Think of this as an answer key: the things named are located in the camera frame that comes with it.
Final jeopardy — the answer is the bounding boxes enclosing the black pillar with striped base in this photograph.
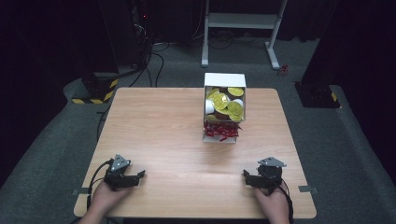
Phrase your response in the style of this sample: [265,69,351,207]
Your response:
[71,0,120,105]

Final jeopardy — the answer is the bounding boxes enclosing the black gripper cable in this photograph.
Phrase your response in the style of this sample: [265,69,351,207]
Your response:
[86,159,114,210]
[279,178,295,224]

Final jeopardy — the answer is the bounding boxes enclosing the black pillar with dark base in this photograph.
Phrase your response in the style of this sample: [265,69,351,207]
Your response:
[293,0,342,109]

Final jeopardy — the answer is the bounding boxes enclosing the white metal stand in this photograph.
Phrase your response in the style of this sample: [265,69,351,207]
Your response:
[201,0,290,71]

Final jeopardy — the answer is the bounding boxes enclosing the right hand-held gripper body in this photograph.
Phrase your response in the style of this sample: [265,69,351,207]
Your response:
[255,156,288,191]

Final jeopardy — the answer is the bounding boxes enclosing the dark equipment rack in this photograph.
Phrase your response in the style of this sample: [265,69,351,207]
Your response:
[129,0,152,68]

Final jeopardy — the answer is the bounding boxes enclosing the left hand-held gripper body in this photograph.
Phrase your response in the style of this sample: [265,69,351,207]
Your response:
[103,153,132,191]

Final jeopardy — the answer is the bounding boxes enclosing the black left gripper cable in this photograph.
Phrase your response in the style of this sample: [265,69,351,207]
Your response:
[86,159,114,210]

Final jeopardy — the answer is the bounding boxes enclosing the pile of gold-lidded cups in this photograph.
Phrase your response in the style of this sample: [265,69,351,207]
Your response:
[205,87,246,123]

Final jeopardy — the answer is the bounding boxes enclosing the white cardboard box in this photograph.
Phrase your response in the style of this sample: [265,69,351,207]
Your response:
[202,72,248,144]

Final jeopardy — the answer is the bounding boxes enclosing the grey tape strip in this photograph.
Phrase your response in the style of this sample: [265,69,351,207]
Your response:
[298,185,319,194]
[71,187,92,197]

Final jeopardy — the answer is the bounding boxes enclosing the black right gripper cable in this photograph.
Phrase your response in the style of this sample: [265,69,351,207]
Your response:
[279,178,295,224]

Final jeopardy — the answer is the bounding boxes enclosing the person's right hand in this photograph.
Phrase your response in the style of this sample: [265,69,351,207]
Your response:
[253,184,291,224]

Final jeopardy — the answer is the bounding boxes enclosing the black floor cables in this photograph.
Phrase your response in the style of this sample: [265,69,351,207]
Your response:
[118,36,171,89]

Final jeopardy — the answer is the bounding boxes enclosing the person's left hand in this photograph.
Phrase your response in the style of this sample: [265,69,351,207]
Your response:
[89,180,133,219]

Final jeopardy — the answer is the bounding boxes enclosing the pile of red packets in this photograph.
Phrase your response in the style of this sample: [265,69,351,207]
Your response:
[204,120,243,143]

